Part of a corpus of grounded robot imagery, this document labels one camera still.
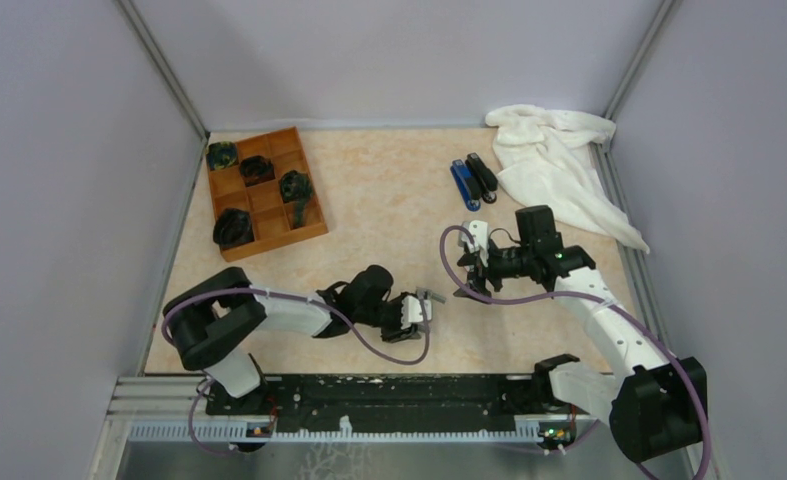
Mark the black stapler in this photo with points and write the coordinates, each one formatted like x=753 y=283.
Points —
x=485 y=177

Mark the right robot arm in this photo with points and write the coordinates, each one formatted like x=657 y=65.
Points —
x=605 y=318

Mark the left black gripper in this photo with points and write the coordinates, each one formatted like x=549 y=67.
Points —
x=397 y=334

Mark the dark rolled tie front right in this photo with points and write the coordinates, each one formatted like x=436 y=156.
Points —
x=233 y=228

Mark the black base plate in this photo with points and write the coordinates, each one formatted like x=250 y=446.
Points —
x=388 y=404

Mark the white towel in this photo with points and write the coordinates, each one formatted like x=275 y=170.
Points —
x=543 y=157

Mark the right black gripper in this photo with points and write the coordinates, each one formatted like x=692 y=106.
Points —
x=476 y=278

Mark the staple strip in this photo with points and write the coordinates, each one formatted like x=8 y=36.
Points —
x=425 y=294

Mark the dark rolled tie middle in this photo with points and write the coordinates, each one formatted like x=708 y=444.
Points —
x=255 y=170

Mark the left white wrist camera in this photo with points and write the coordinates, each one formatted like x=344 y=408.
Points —
x=415 y=311

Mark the blue stapler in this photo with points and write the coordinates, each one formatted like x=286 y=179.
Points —
x=467 y=184

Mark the dark rolled tie back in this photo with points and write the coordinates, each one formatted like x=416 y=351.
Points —
x=295 y=186

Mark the dark rolled tie front left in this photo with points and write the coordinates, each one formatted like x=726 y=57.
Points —
x=222 y=155

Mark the dark rolled tie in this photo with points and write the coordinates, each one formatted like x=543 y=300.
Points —
x=295 y=186
x=255 y=170
x=233 y=228
x=222 y=155

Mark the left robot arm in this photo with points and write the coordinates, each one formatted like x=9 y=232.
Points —
x=208 y=324

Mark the orange wooden divided tray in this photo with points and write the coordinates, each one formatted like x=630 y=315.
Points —
x=275 y=224

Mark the aluminium frame rail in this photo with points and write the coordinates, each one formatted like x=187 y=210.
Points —
x=172 y=408

